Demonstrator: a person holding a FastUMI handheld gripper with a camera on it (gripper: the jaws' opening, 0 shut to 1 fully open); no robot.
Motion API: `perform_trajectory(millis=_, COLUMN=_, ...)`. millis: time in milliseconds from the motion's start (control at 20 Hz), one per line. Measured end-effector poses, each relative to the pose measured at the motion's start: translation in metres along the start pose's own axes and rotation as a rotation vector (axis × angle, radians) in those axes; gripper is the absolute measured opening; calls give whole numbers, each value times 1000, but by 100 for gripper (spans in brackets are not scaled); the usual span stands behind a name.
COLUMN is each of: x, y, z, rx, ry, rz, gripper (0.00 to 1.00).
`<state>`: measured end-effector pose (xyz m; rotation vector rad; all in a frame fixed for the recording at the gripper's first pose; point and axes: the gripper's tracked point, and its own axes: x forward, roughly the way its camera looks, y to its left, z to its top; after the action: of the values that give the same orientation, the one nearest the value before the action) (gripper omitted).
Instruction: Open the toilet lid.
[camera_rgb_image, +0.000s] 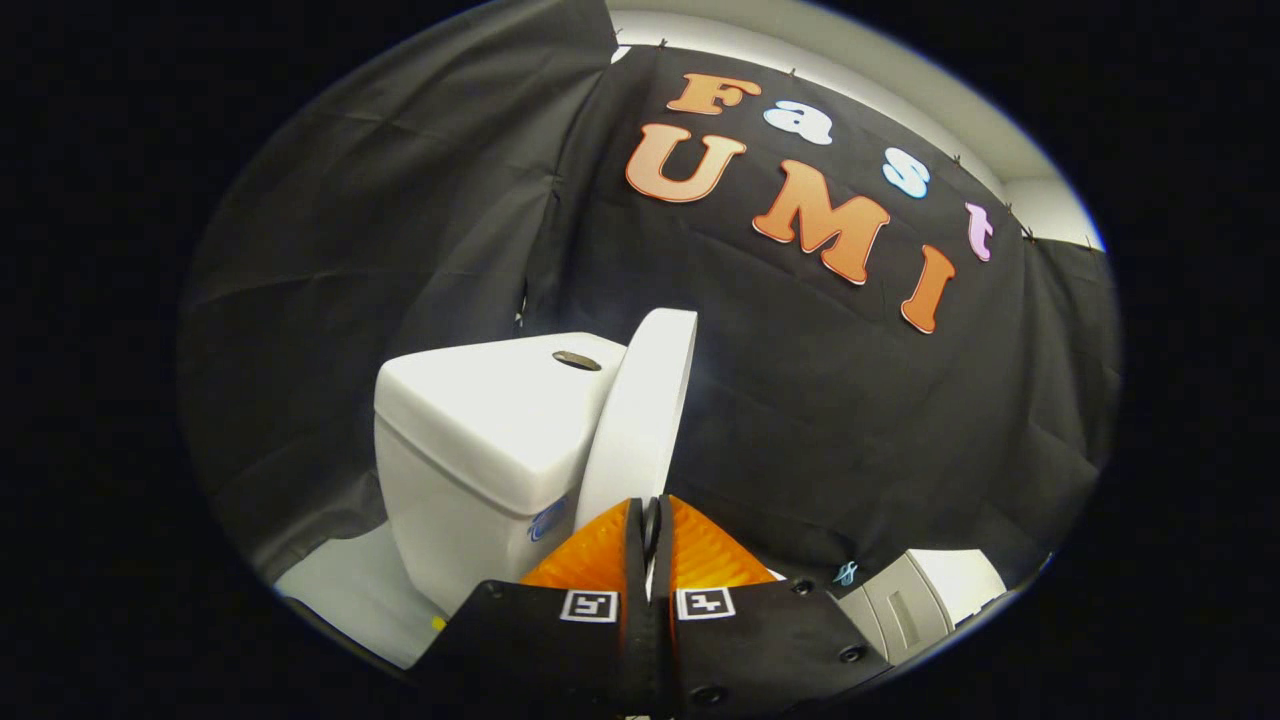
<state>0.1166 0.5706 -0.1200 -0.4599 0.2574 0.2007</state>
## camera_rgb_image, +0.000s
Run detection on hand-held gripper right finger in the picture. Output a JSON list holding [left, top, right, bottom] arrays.
[[655, 495, 891, 716]]

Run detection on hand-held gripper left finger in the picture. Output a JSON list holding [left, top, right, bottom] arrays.
[[415, 495, 651, 716]]

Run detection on white toilet lid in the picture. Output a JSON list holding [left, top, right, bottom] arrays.
[[573, 308, 699, 531]]

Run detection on white toilet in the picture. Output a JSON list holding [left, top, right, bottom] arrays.
[[375, 333, 631, 616]]

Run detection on black backdrop cloth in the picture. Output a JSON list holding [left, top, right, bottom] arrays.
[[180, 0, 1121, 591]]

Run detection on white drawer cabinet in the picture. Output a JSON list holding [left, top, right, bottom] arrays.
[[835, 548, 1009, 666]]

